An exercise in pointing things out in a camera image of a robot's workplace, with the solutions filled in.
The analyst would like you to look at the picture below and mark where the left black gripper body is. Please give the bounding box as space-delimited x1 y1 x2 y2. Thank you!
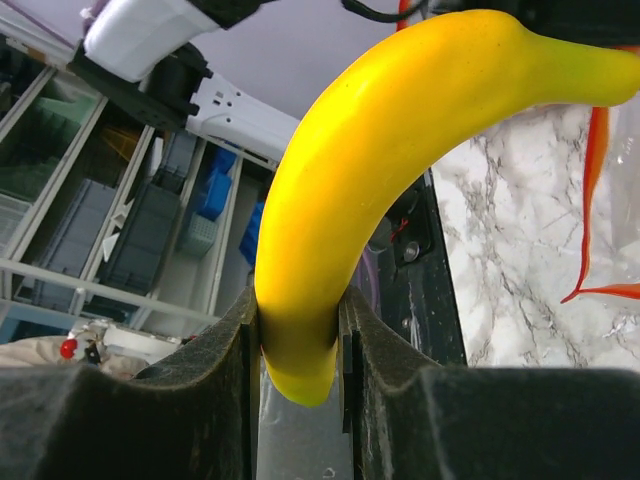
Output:
429 0 639 47

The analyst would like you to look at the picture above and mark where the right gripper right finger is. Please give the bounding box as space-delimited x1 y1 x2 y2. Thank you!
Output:
338 287 639 479

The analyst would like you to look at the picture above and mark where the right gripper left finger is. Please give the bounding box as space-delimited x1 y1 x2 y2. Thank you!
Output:
1 289 260 479

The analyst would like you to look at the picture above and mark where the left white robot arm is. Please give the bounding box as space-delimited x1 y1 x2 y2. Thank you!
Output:
69 1 639 162

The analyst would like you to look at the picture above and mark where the grey storage shelf rack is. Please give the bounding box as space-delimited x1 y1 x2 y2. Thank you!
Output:
1 17 276 342

